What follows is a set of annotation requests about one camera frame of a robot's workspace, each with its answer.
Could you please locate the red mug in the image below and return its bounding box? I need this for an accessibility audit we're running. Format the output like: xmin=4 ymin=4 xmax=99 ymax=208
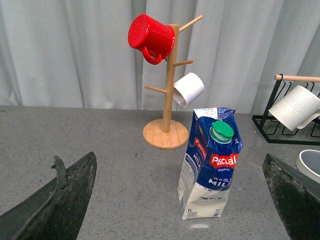
xmin=127 ymin=13 xmax=176 ymax=65

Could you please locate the cream ribbed mug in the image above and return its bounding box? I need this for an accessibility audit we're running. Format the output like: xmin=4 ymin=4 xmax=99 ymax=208
xmin=294 ymin=149 xmax=320 ymax=183
xmin=268 ymin=85 xmax=320 ymax=131

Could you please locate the Pascual milk carton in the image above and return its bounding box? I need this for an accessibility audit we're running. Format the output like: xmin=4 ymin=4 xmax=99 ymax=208
xmin=177 ymin=107 xmax=243 ymax=220

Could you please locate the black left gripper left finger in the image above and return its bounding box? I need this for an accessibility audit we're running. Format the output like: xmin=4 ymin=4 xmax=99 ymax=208
xmin=0 ymin=152 xmax=97 ymax=240

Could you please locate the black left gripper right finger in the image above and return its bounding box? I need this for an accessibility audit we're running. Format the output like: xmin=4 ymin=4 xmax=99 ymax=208
xmin=262 ymin=153 xmax=320 ymax=240

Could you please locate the grey curtain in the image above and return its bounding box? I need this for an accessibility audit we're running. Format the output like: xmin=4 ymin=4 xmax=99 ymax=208
xmin=0 ymin=0 xmax=320 ymax=114

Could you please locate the black wire mug rack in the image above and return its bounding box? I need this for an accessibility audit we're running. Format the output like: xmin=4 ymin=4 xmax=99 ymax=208
xmin=252 ymin=74 xmax=320 ymax=146

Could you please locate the cream ribbed hanging mug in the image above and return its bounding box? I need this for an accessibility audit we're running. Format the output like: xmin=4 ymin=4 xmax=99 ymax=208
xmin=268 ymin=85 xmax=320 ymax=131

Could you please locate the wooden mug tree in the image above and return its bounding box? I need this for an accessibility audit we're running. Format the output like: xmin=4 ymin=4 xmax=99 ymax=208
xmin=143 ymin=15 xmax=203 ymax=150

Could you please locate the white mug on tree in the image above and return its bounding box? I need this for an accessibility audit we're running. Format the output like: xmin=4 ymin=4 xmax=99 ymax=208
xmin=173 ymin=72 xmax=205 ymax=108

